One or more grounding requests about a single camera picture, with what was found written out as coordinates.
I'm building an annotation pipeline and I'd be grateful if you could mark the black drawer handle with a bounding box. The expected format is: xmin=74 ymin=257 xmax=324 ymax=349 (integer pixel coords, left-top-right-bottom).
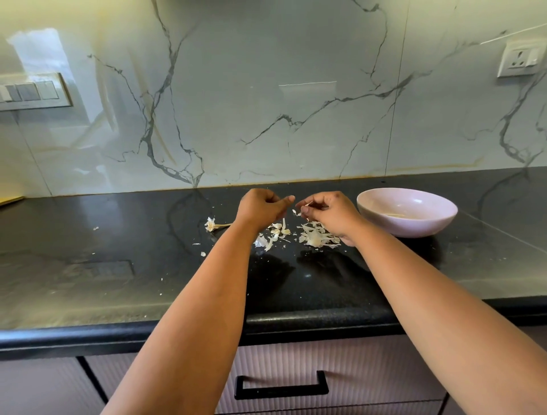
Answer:
xmin=234 ymin=371 xmax=330 ymax=401

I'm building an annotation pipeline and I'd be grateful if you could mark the pile of garlic peels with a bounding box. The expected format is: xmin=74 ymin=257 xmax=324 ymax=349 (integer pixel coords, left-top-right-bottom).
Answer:
xmin=254 ymin=209 xmax=342 ymax=253

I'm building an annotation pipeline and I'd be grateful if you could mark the white switch panel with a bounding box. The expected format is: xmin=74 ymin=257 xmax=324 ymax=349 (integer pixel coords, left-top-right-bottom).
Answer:
xmin=0 ymin=72 xmax=73 ymax=112

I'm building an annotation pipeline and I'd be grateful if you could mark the person's right forearm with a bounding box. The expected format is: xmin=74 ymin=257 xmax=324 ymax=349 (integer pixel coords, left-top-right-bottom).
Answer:
xmin=342 ymin=222 xmax=547 ymax=415

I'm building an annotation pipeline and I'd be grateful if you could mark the white power socket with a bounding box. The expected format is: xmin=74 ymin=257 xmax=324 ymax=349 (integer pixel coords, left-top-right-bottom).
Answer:
xmin=497 ymin=38 xmax=540 ymax=78

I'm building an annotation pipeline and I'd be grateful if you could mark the white ceramic bowl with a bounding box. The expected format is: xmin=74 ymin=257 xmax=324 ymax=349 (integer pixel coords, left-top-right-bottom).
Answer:
xmin=356 ymin=188 xmax=459 ymax=239

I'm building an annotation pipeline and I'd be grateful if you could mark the person's left hand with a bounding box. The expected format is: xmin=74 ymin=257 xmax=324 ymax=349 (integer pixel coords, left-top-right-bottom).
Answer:
xmin=234 ymin=188 xmax=296 ymax=233

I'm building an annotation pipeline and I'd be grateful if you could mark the person's left forearm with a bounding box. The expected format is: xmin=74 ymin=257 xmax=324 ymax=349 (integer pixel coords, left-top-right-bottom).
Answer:
xmin=102 ymin=219 xmax=260 ymax=415

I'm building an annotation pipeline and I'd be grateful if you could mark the ribbed cabinet drawer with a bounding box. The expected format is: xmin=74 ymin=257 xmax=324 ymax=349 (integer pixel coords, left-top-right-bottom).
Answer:
xmin=214 ymin=334 xmax=449 ymax=415

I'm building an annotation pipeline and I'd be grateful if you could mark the person's right hand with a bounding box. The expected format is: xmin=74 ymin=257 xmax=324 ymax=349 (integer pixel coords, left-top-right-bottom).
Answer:
xmin=296 ymin=191 xmax=367 ymax=247

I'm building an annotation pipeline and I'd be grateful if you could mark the ribbed cabinet door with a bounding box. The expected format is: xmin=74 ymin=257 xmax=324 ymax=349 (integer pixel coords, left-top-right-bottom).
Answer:
xmin=0 ymin=357 xmax=107 ymax=415

